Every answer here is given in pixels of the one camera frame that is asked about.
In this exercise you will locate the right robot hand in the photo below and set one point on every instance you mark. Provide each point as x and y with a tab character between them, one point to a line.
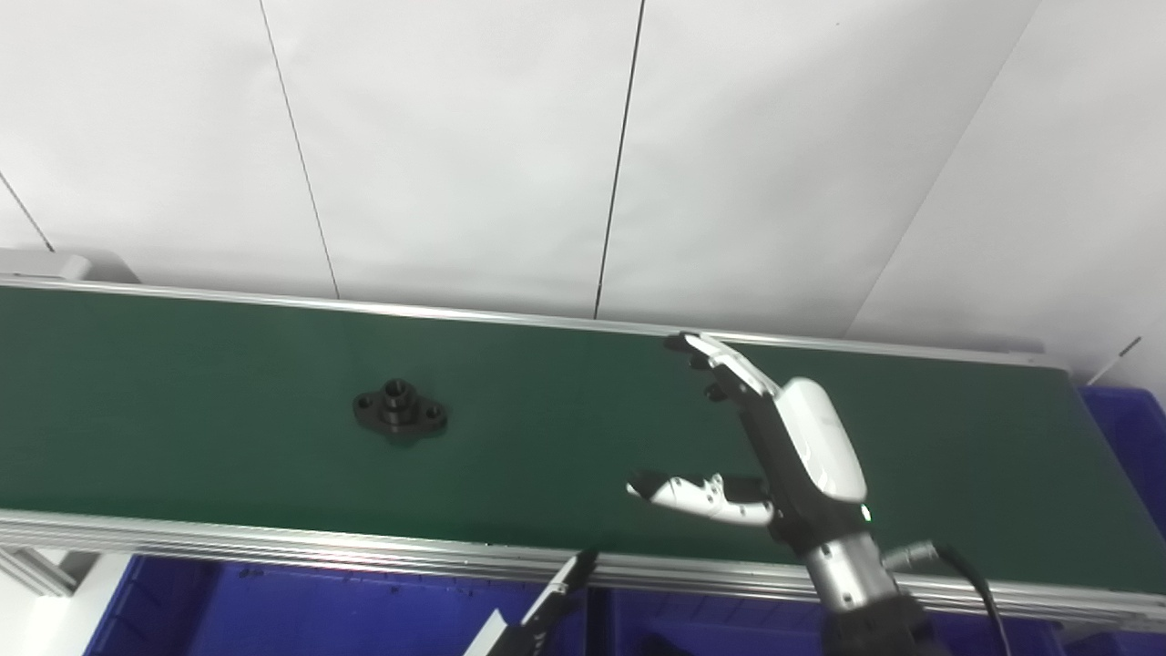
811	446

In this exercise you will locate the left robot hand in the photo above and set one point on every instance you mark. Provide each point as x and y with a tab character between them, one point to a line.
537	629

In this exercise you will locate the black flange part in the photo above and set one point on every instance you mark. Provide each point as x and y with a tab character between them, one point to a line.
399	415

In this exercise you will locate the empty blue plastic bin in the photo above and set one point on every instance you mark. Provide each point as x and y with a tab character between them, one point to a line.
729	629

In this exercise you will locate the blue bin with white part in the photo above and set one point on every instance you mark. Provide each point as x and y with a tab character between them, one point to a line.
319	610

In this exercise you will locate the green conveyor belt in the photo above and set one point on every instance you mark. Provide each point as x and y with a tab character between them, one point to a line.
273	539
228	437

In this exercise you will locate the blue bin at conveyor end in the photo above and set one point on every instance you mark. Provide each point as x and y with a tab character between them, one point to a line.
1134	446

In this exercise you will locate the aluminium conveyor leg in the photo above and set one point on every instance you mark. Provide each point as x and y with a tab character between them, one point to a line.
36	569

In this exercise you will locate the white conveyor motor housing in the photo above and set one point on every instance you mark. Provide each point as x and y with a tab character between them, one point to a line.
46	266

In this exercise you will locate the thin grey rod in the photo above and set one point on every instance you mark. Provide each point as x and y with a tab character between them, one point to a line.
1113	361

